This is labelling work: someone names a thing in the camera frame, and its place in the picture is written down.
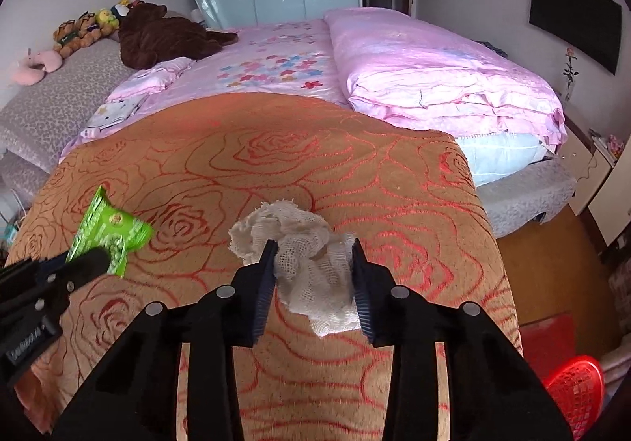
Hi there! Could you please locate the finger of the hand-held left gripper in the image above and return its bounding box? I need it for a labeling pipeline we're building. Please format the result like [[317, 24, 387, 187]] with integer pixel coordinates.
[[37, 254, 70, 279], [47, 248, 110, 294]]

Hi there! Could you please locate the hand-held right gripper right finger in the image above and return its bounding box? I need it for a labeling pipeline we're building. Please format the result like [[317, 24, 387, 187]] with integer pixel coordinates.
[[351, 239, 575, 441]]

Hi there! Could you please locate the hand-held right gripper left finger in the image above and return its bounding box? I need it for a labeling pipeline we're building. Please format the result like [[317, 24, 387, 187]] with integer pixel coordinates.
[[52, 239, 279, 441]]

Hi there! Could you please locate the white mesh cloth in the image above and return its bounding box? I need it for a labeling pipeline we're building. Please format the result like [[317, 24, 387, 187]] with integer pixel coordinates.
[[228, 199, 363, 338]]

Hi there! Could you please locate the red plastic basket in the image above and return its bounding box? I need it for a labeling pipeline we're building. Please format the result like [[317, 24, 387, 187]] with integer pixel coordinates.
[[542, 355, 606, 441]]

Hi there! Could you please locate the person's left hand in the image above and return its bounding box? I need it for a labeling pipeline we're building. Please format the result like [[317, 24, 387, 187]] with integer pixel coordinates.
[[15, 369, 52, 432]]

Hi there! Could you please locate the orange rose pattern blanket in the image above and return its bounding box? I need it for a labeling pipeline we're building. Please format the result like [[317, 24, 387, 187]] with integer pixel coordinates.
[[7, 93, 524, 441]]

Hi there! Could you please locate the white cartoon print cloth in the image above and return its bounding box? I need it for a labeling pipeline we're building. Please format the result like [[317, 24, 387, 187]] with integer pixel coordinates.
[[81, 96, 149, 139]]

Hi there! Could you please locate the grey patterned pillow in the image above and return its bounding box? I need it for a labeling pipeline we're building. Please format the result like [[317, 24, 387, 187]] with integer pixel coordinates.
[[0, 38, 138, 176]]

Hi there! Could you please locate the bed with grey cover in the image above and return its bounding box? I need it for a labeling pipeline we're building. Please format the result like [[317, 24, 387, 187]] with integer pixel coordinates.
[[0, 17, 577, 240]]

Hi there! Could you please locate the red floor mat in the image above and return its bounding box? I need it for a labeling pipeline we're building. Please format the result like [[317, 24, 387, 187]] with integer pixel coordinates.
[[520, 314, 577, 378]]

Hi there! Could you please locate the light blue folded quilt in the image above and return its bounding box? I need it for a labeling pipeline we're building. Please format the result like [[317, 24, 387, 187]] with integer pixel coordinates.
[[454, 130, 550, 186]]

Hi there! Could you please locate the pink plush toy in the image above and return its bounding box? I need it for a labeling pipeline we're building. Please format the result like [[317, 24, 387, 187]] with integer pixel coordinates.
[[11, 48, 62, 86]]

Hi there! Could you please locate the pink ruffled pillow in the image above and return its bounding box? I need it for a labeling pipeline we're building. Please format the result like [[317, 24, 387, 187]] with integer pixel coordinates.
[[106, 57, 195, 102]]

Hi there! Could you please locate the pink floral bedsheet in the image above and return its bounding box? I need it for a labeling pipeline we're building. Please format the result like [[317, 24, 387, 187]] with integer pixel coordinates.
[[59, 20, 351, 163]]

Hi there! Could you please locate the pink quilt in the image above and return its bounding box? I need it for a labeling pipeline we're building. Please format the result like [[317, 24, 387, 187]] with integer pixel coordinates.
[[324, 7, 567, 146]]

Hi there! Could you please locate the group of small plush toys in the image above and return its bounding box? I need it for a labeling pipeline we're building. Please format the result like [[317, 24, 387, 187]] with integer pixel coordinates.
[[53, 0, 145, 58]]

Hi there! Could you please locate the brown plush bear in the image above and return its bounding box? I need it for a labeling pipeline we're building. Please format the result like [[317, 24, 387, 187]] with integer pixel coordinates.
[[118, 2, 240, 68]]

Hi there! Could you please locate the low cream cabinet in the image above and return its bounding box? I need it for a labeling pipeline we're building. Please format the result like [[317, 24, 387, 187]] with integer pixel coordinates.
[[557, 126, 617, 215]]

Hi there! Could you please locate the tall cream cabinet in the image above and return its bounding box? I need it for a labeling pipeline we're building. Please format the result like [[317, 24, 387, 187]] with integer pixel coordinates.
[[586, 145, 631, 249]]

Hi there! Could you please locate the pink rose in vase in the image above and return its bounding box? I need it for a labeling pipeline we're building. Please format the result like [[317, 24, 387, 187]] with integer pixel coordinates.
[[562, 47, 581, 102]]

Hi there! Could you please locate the wall mounted television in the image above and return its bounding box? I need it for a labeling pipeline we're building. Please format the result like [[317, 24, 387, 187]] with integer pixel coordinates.
[[529, 0, 623, 76]]

